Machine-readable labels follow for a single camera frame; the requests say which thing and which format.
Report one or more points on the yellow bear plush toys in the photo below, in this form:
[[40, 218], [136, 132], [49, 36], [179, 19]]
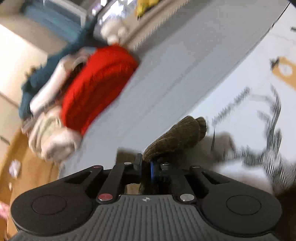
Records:
[[143, 6]]

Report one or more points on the red folded quilt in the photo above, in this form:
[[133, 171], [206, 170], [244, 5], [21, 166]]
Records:
[[97, 85]]

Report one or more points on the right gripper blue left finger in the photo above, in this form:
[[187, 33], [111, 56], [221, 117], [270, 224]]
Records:
[[137, 165]]

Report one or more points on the white folded duvet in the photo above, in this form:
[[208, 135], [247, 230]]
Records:
[[67, 68]]

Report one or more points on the white seal plush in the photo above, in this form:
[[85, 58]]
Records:
[[113, 31]]

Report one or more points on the wooden bed frame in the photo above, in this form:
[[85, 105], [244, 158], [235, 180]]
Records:
[[34, 172]]

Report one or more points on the olive green corduroy pants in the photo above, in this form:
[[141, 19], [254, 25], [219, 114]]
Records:
[[184, 135]]

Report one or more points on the window with dark frame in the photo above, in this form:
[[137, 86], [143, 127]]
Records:
[[111, 9]]

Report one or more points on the teal shark plush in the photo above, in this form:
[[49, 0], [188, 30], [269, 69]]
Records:
[[36, 80]]

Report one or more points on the blue curtain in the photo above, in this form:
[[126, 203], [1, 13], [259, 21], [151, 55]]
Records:
[[63, 18]]

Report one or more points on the cream folded blanket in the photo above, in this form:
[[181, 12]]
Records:
[[48, 138]]

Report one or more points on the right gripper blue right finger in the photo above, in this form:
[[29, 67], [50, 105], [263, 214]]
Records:
[[160, 172]]

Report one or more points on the grey printed bed sheet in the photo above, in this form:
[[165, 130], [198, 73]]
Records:
[[232, 62]]

